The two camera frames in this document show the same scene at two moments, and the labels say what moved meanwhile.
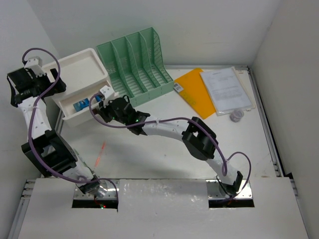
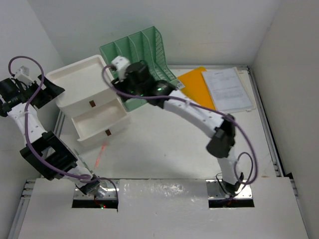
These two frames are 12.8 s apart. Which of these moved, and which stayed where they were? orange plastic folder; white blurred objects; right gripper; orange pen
Moved: right gripper; white blurred objects
Stayed: orange plastic folder; orange pen
